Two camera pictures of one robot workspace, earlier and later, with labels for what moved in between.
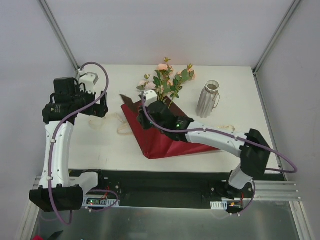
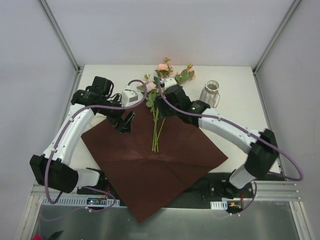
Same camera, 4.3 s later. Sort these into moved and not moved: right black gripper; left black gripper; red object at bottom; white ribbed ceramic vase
Moved: right black gripper; left black gripper
Not moved: red object at bottom; white ribbed ceramic vase
